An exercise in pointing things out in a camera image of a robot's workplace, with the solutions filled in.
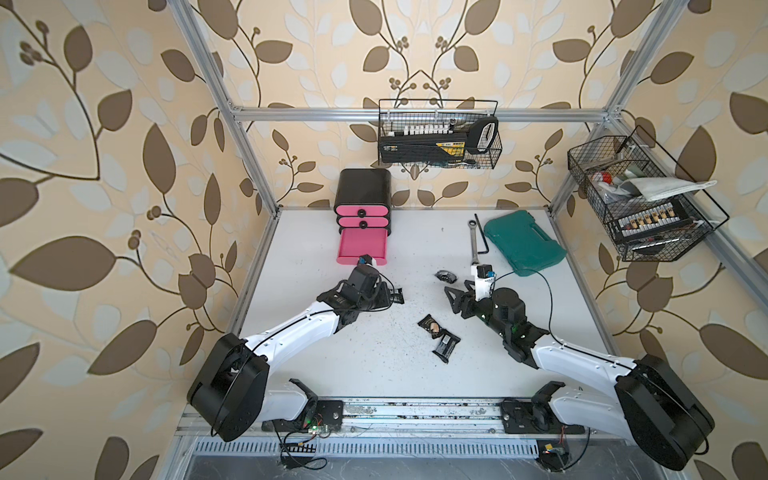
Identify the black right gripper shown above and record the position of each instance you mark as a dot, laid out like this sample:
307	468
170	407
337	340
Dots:
463	297

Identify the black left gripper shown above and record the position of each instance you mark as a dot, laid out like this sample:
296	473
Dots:
388	299

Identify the pink bottom drawer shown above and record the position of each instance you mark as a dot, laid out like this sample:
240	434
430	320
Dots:
356	242

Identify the pink drawer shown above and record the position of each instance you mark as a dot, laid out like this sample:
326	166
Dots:
363	222
362	211
356	242

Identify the black cookie packet orange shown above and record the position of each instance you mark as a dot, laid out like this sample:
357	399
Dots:
432	327

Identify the pink top drawer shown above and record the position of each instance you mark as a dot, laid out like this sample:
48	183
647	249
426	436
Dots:
362	211

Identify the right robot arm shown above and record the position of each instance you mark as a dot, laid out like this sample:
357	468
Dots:
643	401

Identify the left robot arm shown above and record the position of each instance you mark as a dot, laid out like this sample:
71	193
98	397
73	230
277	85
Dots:
234	390

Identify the black drawer cabinet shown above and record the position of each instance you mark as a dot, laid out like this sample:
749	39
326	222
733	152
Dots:
364	186

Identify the small black round object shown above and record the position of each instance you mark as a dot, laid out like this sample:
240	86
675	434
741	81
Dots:
446	276

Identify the green plastic tool case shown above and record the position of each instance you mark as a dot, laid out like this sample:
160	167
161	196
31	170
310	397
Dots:
524	244

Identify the silver ratchet wrench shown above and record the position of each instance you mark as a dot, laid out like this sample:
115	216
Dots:
472	224

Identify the black hex key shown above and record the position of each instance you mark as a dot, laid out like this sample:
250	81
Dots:
480	234

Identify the black yellow tool box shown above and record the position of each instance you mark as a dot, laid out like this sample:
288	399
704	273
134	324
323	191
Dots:
451	144

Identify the white paper in basket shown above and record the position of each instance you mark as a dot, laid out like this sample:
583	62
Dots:
653	189

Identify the drill bit set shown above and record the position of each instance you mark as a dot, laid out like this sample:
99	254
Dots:
653	221

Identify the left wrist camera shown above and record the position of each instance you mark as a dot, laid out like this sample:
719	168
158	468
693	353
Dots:
366	260

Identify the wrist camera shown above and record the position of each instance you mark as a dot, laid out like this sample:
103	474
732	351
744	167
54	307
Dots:
366	260
484	278

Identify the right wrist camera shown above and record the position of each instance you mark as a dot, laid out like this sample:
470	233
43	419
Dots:
484	278

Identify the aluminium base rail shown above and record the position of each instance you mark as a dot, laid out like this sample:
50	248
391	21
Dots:
411	419

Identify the back wire basket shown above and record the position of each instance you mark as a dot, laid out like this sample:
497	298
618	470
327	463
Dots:
394	113

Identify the wire basket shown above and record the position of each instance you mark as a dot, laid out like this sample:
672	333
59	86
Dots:
394	113
600	165

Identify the right wire basket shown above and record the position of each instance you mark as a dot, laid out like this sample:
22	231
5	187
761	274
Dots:
600	165

